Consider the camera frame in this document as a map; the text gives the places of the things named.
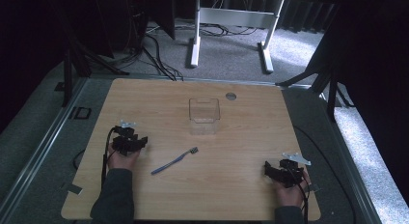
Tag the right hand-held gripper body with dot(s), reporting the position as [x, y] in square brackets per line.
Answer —
[291, 174]

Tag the black rectangular floor frame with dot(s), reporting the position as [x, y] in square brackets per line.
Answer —
[81, 113]

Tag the grey tape strip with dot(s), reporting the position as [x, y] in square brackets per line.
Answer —
[72, 188]

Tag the blue toothbrush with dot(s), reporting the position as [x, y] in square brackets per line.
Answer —
[175, 161]

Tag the grey table grommet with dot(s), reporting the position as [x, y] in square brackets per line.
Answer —
[231, 96]

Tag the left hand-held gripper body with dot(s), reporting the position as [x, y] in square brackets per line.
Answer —
[123, 138]

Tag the clear plastic container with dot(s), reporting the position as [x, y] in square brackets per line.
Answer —
[204, 116]

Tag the person's left hand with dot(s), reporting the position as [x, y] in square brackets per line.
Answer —
[122, 160]

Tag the person's right hand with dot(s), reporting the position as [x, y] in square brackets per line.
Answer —
[291, 195]

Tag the black metal stand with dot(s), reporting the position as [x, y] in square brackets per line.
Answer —
[323, 77]
[77, 53]

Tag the white desk frame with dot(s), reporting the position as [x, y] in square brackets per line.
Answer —
[236, 16]

